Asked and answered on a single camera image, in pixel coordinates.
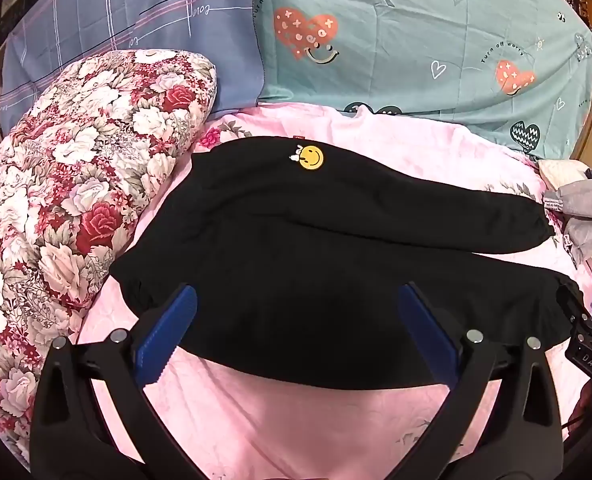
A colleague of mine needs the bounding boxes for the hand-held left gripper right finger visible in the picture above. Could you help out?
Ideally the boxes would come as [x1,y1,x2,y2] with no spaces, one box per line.
[397,281,567,480]

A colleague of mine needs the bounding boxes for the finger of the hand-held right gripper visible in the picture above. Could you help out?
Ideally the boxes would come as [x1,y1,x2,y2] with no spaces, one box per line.
[557,282,592,338]

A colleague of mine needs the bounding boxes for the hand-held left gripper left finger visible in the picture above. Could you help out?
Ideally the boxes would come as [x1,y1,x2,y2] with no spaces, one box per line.
[30,282,211,480]

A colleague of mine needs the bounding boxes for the black pants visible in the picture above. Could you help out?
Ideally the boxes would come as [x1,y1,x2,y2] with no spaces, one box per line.
[108,135,587,392]

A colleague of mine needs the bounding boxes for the grey cloth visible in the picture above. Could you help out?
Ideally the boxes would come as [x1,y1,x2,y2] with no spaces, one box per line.
[542,177,592,267]

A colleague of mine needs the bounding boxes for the pink bed sheet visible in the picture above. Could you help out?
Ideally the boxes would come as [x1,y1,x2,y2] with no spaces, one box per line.
[78,101,592,480]

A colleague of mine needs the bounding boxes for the cream cloth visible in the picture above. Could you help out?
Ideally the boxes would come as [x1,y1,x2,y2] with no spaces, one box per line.
[538,159,592,192]

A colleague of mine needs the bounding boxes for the red white floral quilt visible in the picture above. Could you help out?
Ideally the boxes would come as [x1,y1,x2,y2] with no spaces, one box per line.
[0,48,218,466]

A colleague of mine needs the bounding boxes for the teal heart print blanket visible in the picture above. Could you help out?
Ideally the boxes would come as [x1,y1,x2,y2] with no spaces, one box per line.
[252,0,592,160]

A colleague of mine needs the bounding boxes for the blue plaid pillow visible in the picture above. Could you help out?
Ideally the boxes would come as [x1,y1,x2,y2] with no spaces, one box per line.
[0,0,267,136]

